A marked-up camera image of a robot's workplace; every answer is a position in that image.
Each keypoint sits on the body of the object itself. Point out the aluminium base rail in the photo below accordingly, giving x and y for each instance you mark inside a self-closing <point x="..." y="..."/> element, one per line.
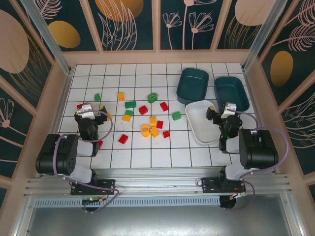
<point x="157" y="179"/>

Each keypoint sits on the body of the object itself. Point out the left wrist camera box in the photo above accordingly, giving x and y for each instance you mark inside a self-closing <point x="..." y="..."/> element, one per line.
<point x="86" y="110"/>

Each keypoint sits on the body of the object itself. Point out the grey metal sheet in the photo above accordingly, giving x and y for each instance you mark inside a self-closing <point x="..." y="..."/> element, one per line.
<point x="157" y="221"/>

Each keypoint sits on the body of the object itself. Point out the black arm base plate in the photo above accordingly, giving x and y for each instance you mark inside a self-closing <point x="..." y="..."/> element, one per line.
<point x="108" y="184"/>
<point x="208" y="184"/>

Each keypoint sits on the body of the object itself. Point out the wide green lego brick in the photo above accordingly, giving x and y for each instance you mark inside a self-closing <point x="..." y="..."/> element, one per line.
<point x="130" y="104"/>

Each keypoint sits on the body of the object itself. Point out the white plastic container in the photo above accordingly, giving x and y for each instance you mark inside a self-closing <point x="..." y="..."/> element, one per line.
<point x="199" y="123"/>

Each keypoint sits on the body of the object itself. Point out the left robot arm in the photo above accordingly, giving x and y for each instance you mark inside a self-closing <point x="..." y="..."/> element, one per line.
<point x="51" y="157"/>

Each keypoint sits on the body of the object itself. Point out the round green lego piece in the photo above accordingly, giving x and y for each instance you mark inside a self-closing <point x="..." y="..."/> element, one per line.
<point x="152" y="97"/>

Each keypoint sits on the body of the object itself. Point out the yellow lego brick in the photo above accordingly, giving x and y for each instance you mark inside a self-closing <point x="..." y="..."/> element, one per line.
<point x="109" y="117"/>
<point x="127" y="118"/>
<point x="154" y="132"/>
<point x="153" y="121"/>
<point x="121" y="96"/>

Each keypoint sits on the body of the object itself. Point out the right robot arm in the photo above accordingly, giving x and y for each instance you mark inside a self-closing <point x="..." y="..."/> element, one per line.
<point x="258" y="150"/>

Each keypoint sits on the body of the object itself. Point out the round yellow lego piece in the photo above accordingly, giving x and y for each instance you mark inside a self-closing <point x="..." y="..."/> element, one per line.
<point x="145" y="130"/>

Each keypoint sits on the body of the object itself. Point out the teal plastic container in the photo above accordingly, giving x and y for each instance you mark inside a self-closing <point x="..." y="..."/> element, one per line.
<point x="230" y="92"/>
<point x="192" y="84"/>

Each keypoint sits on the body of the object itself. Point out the aluminium side rail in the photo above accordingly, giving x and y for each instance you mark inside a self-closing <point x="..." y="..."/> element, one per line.
<point x="68" y="81"/>
<point x="250" y="82"/>

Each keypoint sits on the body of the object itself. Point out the aluminium corner post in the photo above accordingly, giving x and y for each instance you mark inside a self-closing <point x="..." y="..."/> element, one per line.
<point x="48" y="37"/>
<point x="259" y="39"/>

